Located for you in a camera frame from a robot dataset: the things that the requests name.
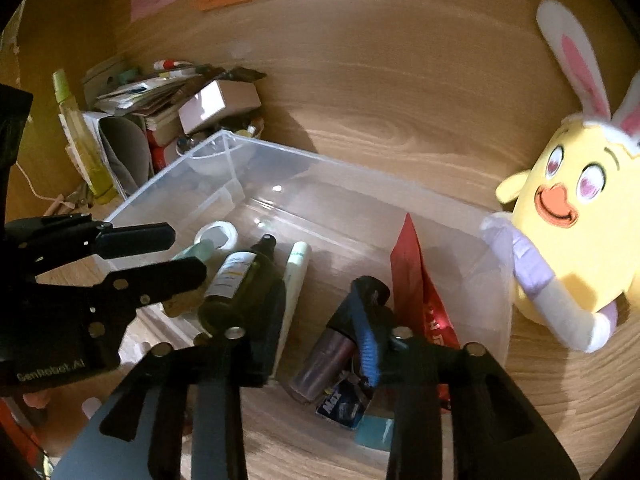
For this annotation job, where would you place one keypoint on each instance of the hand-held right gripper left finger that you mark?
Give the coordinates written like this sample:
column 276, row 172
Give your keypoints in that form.
column 267, row 345

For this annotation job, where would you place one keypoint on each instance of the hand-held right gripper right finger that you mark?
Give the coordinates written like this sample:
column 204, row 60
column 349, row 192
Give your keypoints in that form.
column 366, row 345

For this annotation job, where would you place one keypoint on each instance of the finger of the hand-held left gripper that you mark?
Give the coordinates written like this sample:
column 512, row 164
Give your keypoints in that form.
column 160, row 280
column 137, row 239

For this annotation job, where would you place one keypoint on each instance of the pink tube with dark cap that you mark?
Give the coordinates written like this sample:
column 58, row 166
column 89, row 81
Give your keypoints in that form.
column 325, row 360

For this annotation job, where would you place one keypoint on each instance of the mint green tube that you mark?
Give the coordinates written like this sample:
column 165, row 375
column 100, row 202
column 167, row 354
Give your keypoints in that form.
column 195, row 251

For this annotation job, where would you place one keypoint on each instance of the dark green labelled bottle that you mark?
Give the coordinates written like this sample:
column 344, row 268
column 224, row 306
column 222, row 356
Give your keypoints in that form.
column 240, row 285

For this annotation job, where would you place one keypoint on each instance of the red paper packet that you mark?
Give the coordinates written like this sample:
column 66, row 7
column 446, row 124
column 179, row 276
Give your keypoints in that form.
column 420, row 290

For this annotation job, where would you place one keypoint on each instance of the slim white and mint tube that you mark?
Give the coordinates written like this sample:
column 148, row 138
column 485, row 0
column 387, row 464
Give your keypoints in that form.
column 296, row 270

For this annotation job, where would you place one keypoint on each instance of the clear plastic storage box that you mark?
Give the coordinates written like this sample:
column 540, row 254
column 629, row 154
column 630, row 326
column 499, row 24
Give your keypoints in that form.
column 350, row 200

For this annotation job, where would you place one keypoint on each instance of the blue printed packet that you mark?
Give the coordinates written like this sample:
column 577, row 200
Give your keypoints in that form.
column 342, row 405

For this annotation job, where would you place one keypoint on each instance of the white tape roll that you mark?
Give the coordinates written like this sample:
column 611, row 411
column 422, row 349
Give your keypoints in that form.
column 227, row 235

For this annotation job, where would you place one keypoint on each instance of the red box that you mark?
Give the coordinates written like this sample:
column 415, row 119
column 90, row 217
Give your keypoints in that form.
column 160, row 157

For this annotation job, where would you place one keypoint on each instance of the light blue packet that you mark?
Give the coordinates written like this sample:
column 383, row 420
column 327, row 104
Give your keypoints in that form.
column 375, row 432

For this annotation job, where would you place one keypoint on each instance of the white folded leaflets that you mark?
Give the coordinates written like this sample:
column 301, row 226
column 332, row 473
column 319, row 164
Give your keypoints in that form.
column 120, row 150

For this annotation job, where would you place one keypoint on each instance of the yellow green spray bottle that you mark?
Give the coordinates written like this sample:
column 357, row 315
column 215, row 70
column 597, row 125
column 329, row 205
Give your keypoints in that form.
column 87, row 145

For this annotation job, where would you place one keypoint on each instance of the white floral bowl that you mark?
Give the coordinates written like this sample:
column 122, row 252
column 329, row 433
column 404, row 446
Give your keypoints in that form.
column 210, row 160

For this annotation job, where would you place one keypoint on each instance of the stack of booklets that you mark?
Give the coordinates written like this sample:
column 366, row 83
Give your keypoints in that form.
column 145, row 92

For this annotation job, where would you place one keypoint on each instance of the pink and white box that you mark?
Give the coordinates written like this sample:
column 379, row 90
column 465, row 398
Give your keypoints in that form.
column 210, row 102

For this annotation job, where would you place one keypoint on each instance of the yellow chick plush toy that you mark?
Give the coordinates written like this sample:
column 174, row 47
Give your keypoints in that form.
column 575, row 240

